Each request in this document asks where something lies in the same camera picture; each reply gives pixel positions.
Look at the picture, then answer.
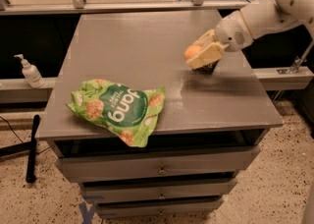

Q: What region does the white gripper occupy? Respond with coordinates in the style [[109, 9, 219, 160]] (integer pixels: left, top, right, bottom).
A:
[[185, 12, 253, 70]]

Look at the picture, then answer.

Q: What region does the orange fruit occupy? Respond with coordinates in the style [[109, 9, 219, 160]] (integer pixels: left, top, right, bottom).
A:
[[184, 44, 201, 60]]

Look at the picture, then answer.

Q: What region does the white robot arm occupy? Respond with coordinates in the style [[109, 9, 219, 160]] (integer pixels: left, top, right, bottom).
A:
[[184, 0, 314, 70]]

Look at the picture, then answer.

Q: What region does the green rice chip bag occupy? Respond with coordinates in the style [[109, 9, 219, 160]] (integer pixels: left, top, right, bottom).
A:
[[68, 79, 166, 147]]

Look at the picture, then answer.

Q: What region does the black snack bar wrapper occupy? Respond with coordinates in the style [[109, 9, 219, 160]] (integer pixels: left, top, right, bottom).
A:
[[200, 63, 217, 74]]

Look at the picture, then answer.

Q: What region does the grey drawer cabinet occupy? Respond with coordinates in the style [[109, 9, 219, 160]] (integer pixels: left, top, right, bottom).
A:
[[36, 11, 282, 218]]

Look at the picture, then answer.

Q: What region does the white pump bottle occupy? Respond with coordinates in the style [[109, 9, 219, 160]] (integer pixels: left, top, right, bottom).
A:
[[15, 54, 44, 88]]

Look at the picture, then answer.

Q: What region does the black stand leg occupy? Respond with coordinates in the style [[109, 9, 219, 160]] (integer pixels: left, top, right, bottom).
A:
[[0, 114, 42, 184]]

